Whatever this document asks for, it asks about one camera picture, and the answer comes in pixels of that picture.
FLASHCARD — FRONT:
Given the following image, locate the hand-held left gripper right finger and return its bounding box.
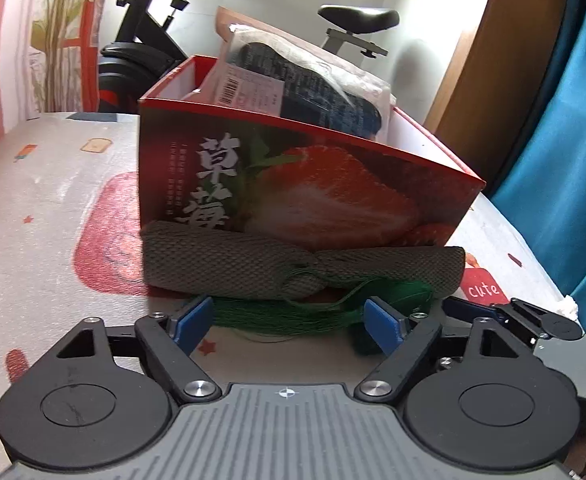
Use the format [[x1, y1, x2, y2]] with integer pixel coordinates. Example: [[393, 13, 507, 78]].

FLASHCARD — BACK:
[[354, 297, 541, 404]]

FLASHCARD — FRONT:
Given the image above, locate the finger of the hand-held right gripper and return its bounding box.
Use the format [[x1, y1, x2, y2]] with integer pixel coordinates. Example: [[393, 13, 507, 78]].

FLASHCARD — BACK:
[[444, 296, 554, 335]]

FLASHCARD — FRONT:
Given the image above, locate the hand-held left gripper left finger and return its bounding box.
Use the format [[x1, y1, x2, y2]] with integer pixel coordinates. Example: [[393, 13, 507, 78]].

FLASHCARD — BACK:
[[55, 295, 224, 404]]

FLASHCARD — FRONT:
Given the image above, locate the grey mesh cloth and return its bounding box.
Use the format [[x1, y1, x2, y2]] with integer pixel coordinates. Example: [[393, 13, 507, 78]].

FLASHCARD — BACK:
[[140, 220, 467, 304]]

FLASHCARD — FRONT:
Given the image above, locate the green mesh net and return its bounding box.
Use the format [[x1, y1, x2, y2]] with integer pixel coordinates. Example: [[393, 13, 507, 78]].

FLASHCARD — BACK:
[[187, 270, 434, 357]]

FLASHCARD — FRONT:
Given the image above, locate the red cardboard box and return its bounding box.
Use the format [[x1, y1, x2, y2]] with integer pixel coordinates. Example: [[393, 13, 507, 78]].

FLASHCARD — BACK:
[[138, 55, 487, 302]]

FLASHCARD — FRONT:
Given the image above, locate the clear packet of dark cloth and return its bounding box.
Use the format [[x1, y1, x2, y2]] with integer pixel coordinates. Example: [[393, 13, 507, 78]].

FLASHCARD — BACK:
[[208, 22, 394, 142]]

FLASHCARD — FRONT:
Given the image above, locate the tan paper packet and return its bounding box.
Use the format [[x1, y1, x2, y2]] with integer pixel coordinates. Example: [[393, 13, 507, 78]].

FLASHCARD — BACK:
[[215, 5, 324, 47]]

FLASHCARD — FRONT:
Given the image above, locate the blue cloth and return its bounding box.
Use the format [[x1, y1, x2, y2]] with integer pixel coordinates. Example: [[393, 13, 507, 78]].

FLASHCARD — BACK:
[[488, 0, 586, 337]]

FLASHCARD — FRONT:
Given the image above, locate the brown wooden panel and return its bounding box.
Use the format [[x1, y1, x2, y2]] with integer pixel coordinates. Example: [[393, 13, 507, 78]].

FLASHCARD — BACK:
[[425, 0, 586, 197]]

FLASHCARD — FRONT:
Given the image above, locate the black exercise bike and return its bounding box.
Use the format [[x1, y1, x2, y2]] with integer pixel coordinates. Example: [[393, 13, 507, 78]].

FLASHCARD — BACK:
[[95, 0, 402, 114]]

